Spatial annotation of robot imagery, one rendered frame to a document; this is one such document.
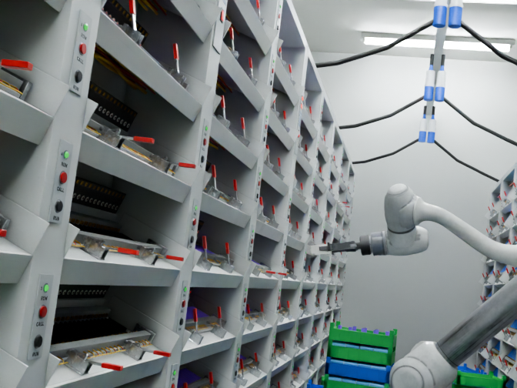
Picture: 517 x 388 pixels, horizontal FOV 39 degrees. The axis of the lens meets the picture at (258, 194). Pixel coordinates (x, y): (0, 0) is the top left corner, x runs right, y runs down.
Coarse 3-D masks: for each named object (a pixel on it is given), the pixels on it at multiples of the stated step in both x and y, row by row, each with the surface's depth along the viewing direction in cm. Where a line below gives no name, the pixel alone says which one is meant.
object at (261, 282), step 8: (256, 256) 308; (264, 264) 305; (272, 264) 306; (280, 272) 305; (256, 280) 262; (264, 280) 276; (272, 280) 293; (256, 288) 269; (264, 288) 284; (272, 288) 303
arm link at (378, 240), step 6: (372, 234) 268; (378, 234) 267; (384, 234) 266; (372, 240) 266; (378, 240) 265; (384, 240) 265; (372, 246) 266; (378, 246) 265; (384, 246) 265; (372, 252) 267; (378, 252) 266; (384, 252) 266
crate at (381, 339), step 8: (336, 328) 358; (344, 328) 359; (336, 336) 340; (344, 336) 339; (352, 336) 338; (360, 336) 337; (368, 336) 336; (376, 336) 335; (384, 336) 334; (392, 336) 333; (368, 344) 335; (376, 344) 334; (384, 344) 334; (392, 344) 333
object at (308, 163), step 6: (300, 138) 321; (300, 150) 338; (306, 150) 365; (300, 156) 336; (306, 156) 381; (300, 162) 343; (306, 162) 356; (312, 162) 380; (306, 168) 362; (312, 168) 377
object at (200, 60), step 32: (160, 32) 178; (192, 32) 176; (192, 64) 175; (128, 96) 177; (160, 96) 176; (160, 128) 175; (192, 128) 173; (192, 160) 172; (128, 192) 174; (192, 192) 172; (160, 224) 172; (192, 256) 178; (128, 288) 171; (160, 288) 170; (160, 320) 168; (128, 384) 168; (160, 384) 166
